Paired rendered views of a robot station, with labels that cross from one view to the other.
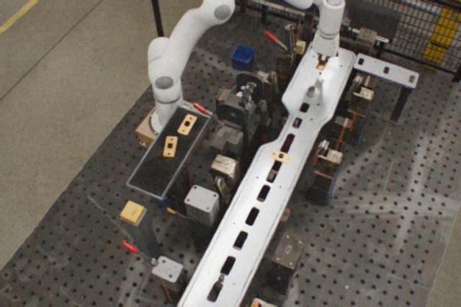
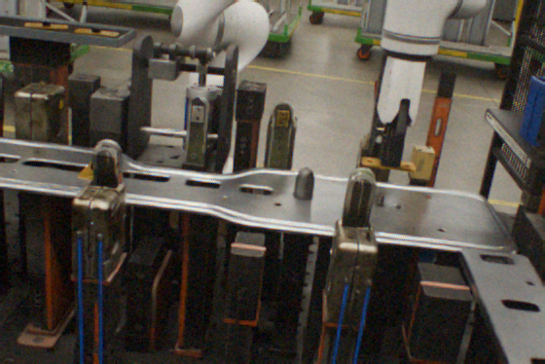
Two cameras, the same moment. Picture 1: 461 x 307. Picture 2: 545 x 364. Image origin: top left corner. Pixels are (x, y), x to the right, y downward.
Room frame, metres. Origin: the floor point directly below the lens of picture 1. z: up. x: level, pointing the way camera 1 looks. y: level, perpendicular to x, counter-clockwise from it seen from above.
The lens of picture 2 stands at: (0.82, -1.20, 1.41)
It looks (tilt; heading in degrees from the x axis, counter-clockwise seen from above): 21 degrees down; 65
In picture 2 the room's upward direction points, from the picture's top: 7 degrees clockwise
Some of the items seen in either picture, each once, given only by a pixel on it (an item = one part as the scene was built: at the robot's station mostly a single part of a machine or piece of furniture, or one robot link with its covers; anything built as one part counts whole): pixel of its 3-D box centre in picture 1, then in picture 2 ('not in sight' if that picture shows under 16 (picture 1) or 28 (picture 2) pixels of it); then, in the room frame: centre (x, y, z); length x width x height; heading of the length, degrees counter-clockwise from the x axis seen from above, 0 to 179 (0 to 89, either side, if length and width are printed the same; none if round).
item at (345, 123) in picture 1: (338, 141); (241, 332); (1.14, -0.46, 0.84); 0.11 x 0.08 x 0.29; 64
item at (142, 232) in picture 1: (145, 238); not in sight; (0.68, 0.33, 0.92); 0.08 x 0.08 x 0.44; 64
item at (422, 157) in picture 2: (297, 70); (406, 240); (1.51, -0.32, 0.88); 0.04 x 0.04 x 0.36; 64
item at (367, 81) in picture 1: (358, 99); (422, 363); (1.37, -0.59, 0.84); 0.11 x 0.10 x 0.28; 64
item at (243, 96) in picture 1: (243, 127); (180, 165); (1.15, -0.05, 0.94); 0.18 x 0.13 x 0.49; 154
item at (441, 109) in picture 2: (294, 56); (421, 202); (1.55, -0.30, 0.95); 0.03 x 0.01 x 0.50; 154
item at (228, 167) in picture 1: (226, 189); (41, 185); (0.89, 0.03, 0.89); 0.13 x 0.11 x 0.38; 64
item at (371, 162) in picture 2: (322, 62); (388, 162); (1.39, -0.39, 1.08); 0.08 x 0.04 x 0.01; 154
